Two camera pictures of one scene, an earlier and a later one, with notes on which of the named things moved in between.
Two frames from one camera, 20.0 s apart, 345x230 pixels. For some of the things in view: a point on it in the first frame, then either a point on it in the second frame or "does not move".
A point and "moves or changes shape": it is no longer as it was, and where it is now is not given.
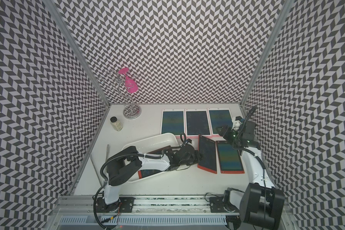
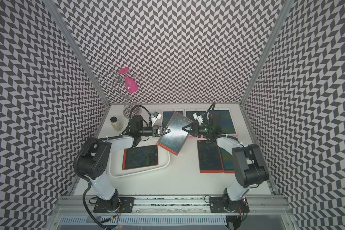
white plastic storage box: x=155 y=144 moves or changes shape
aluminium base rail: x=83 y=204 does not move
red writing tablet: x=229 y=158 does not move
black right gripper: x=225 y=132 → x=195 y=129
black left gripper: x=197 y=155 → x=158 y=134
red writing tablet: x=207 y=147 moves or changes shape
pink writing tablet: x=173 y=121 does not move
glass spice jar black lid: x=116 y=123 does not move
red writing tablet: x=145 y=173 → x=174 y=141
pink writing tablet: x=218 y=117 does not move
